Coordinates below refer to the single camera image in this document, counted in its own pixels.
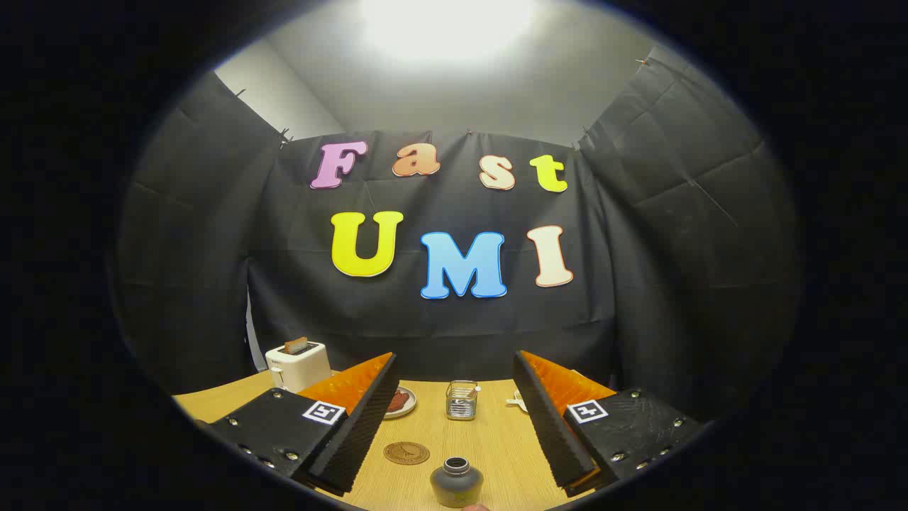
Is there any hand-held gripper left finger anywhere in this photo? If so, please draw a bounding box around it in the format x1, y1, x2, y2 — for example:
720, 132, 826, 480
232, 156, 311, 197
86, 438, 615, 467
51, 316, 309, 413
195, 351, 400, 498

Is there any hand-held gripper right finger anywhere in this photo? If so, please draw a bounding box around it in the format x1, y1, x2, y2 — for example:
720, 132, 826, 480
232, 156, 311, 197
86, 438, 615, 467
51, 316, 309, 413
512, 350, 710, 498

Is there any round brown coaster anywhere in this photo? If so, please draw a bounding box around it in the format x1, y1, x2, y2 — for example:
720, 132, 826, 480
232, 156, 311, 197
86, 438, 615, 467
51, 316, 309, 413
384, 441, 431, 466

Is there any silver juice bottle green label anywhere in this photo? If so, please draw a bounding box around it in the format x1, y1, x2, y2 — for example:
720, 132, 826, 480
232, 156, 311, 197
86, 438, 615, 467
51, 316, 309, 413
430, 457, 485, 509

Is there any round white plate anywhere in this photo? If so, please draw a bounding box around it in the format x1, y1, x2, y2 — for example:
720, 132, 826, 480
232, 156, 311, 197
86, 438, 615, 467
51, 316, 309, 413
383, 387, 417, 419

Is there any wooden table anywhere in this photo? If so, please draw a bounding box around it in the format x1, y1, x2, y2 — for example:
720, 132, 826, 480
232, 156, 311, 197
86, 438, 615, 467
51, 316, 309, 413
172, 370, 597, 511

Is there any white toaster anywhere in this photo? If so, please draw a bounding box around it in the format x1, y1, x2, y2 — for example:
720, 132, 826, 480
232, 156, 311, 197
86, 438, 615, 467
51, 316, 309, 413
265, 341, 332, 393

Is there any metal wire holder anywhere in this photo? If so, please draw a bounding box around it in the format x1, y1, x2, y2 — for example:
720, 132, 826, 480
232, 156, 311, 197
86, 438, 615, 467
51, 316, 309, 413
445, 380, 480, 421

